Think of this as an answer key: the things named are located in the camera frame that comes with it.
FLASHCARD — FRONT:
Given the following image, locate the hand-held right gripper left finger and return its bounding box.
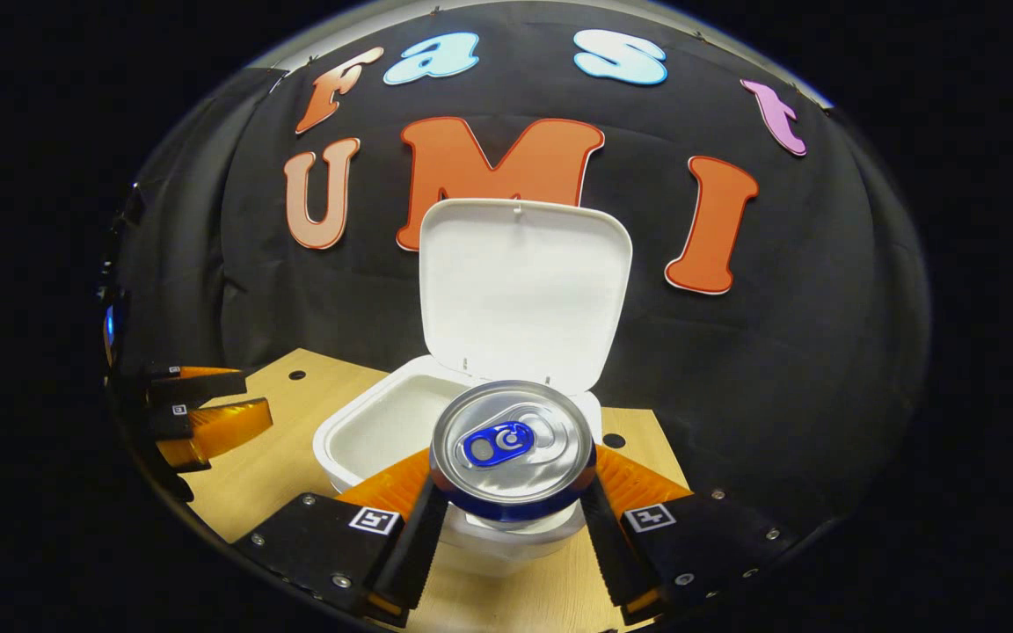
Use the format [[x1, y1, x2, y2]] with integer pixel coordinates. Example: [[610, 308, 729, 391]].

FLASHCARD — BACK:
[[232, 447, 453, 628]]

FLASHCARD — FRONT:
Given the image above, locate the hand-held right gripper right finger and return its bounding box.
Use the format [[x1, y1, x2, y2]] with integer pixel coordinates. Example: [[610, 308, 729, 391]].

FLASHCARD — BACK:
[[579, 444, 798, 627]]

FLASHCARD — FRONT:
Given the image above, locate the blue pop can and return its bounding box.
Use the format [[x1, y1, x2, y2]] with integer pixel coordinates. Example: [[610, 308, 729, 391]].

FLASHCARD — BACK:
[[428, 380, 598, 524]]

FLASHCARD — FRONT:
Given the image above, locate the white desktop garbage bin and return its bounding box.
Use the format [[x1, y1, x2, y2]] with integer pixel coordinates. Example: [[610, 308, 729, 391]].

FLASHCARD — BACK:
[[312, 198, 633, 578]]

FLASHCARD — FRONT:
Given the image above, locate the wooden desktop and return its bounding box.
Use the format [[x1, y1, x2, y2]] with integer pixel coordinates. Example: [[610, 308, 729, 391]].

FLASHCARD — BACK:
[[174, 348, 692, 633]]

